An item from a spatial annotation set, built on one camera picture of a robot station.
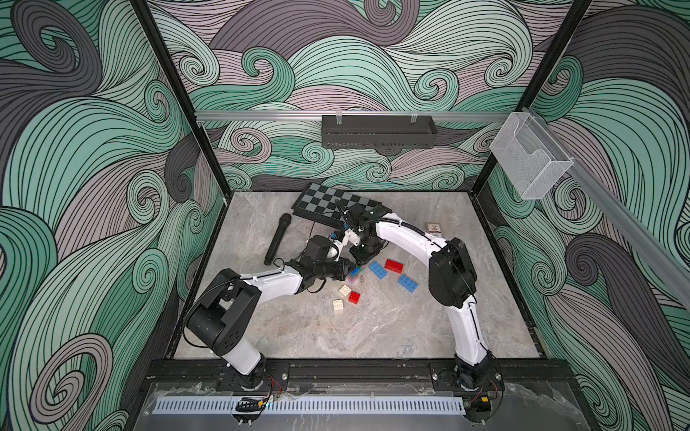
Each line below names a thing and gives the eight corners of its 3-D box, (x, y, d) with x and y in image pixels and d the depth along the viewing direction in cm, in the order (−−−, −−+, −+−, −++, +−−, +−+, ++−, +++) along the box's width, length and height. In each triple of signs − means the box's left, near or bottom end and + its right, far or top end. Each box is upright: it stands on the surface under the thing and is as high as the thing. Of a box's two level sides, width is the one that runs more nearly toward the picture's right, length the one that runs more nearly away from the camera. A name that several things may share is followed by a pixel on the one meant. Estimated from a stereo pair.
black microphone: (263, 264, 98) (262, 261, 96) (282, 216, 113) (281, 212, 112) (274, 266, 98) (273, 262, 96) (292, 217, 113) (291, 213, 111)
